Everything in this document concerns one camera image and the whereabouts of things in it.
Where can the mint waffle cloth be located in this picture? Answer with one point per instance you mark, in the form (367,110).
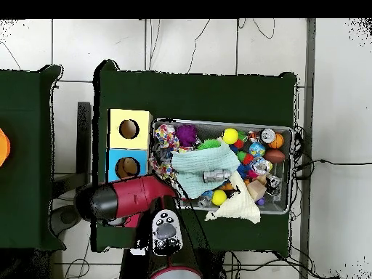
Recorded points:
(191,165)

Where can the silver toy camera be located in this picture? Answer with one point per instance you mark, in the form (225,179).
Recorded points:
(216,175)

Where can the cream waffle cloth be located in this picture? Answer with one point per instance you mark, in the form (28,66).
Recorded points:
(238,207)

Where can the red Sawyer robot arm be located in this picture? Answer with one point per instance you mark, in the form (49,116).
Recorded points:
(130,197)

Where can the wooden box with three holes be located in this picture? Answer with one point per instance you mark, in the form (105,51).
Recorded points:
(136,139)

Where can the shallow clear mesh bin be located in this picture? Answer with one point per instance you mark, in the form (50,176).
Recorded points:
(276,207)

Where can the purple spiky ball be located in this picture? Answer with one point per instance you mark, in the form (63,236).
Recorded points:
(187,135)

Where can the green spiky ball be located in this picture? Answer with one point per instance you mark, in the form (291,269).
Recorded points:
(209,144)

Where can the colourful confetti print packet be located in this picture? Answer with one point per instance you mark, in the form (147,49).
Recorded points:
(165,136)

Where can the yellow ball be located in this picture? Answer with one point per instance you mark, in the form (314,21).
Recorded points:
(230,136)
(219,197)

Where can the dark green tablecloth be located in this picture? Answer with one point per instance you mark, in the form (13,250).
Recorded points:
(23,116)
(189,96)

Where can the blue globe ball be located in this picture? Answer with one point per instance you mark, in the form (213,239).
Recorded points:
(257,149)

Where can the silver drink can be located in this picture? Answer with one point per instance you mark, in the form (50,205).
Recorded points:
(267,135)

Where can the brown toy football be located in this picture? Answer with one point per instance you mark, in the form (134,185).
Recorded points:
(274,156)

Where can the orange toy basketball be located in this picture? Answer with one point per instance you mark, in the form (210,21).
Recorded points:
(278,141)

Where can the dark grey floor base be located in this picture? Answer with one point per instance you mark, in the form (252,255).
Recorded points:
(62,222)

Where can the orange round object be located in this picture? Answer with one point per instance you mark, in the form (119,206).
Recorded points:
(3,148)

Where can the black pedestal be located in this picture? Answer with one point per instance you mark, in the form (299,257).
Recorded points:
(215,264)

